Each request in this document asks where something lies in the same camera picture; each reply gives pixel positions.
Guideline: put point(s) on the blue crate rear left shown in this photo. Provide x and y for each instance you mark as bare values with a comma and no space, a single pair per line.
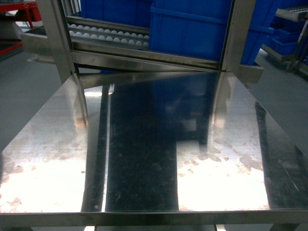
128,12

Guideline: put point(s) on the steel shelf rack right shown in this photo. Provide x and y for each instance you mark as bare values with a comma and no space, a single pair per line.
289,42

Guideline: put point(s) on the large blue crate lower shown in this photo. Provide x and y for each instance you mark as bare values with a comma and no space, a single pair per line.
197,28

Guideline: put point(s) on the steel roller rack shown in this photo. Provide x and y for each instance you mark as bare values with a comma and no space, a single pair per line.
52,43

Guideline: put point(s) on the red metal frame table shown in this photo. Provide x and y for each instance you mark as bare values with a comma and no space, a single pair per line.
12,12

